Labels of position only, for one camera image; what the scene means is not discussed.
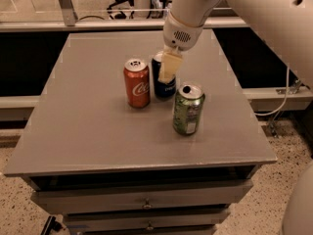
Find white cable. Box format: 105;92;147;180
253;66;291;118

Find grey drawer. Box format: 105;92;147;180
31;179;253;214
64;208;229;232

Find top grey drawer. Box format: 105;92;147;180
31;179;253;214

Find grey drawer cabinet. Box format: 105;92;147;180
5;30;276;235

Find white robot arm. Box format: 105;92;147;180
158;0;313;87

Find blue pepsi can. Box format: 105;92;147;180
151;51;176;98

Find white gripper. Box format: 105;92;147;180
158;12;204;83

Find red coke can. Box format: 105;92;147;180
123;58;151;108

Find green soda can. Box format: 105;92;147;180
173;81;205;135

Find grey metal railing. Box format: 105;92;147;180
0;0;248;33

